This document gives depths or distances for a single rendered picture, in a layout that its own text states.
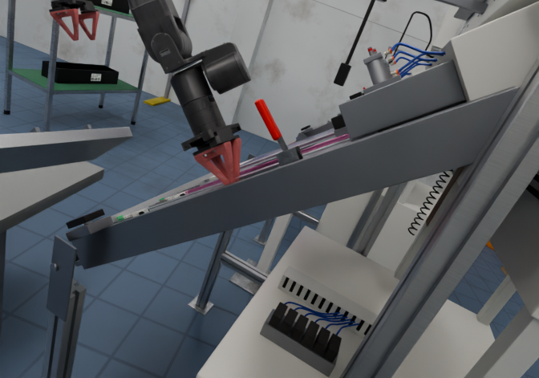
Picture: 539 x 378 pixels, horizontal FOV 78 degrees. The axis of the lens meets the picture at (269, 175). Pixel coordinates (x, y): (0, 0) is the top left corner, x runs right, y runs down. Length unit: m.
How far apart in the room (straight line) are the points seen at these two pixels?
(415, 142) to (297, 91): 3.86
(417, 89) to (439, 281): 0.21
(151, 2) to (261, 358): 0.65
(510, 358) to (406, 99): 0.33
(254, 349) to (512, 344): 0.44
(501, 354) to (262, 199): 0.34
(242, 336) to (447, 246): 0.49
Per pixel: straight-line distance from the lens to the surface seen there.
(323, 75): 4.20
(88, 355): 1.46
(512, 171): 0.38
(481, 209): 0.39
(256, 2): 4.09
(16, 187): 1.12
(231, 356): 0.72
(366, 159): 0.40
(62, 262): 0.69
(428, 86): 0.43
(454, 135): 0.40
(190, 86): 0.57
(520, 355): 0.53
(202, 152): 0.56
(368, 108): 0.44
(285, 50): 4.23
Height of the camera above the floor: 1.17
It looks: 21 degrees down
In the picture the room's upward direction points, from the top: 21 degrees clockwise
